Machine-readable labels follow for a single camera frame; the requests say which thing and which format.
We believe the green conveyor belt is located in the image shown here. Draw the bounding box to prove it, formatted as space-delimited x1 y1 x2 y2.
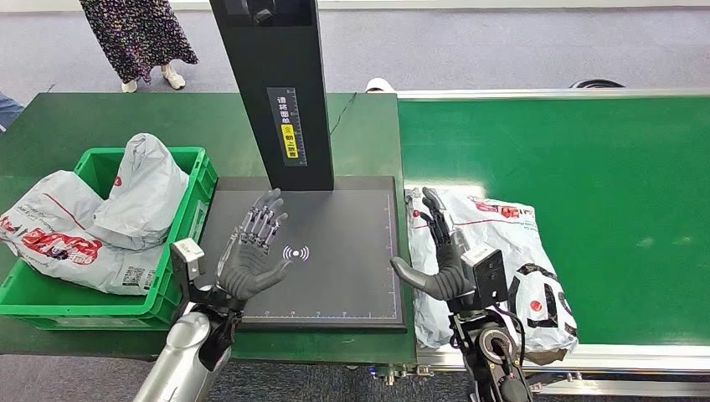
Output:
398 96 710 346

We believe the black scanner column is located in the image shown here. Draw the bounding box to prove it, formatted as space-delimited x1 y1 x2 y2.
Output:
208 0 336 192

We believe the dark green table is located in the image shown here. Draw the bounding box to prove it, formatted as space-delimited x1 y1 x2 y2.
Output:
0 91 418 366

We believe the grey ruler label yellow patch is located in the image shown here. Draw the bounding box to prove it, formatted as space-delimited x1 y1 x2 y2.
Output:
265 86 308 168

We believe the white mail bag black ring print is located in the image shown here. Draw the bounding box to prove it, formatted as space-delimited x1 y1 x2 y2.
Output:
404 187 579 366

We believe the white mail bag large red print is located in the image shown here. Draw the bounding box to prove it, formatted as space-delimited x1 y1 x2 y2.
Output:
0 168 167 296

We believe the white rounded object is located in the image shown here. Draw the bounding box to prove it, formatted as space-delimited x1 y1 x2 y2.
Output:
366 76 398 94

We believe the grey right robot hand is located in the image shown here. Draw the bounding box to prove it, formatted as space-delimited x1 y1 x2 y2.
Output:
388 187 478 303

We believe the dark grey scanner platform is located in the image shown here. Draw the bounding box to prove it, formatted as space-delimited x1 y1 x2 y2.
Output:
193 175 408 332

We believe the thin black cable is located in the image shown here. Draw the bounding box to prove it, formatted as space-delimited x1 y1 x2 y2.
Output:
330 91 359 136

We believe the green plastic crate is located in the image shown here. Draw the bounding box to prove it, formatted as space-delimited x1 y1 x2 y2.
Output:
0 146 219 332

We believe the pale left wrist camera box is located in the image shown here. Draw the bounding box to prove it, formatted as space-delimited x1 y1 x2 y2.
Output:
168 238 206 290

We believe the aluminium conveyor frame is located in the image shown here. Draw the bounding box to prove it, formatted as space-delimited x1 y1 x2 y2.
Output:
396 87 710 398

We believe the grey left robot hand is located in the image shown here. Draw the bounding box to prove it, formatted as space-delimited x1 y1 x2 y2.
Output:
214 188 294 303

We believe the person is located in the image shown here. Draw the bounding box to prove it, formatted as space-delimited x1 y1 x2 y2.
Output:
77 0 199 94
0 91 26 134

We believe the black round object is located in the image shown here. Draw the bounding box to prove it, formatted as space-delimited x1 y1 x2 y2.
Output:
569 78 628 90

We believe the small white mail bag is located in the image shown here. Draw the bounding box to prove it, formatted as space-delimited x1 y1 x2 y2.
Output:
91 132 191 252

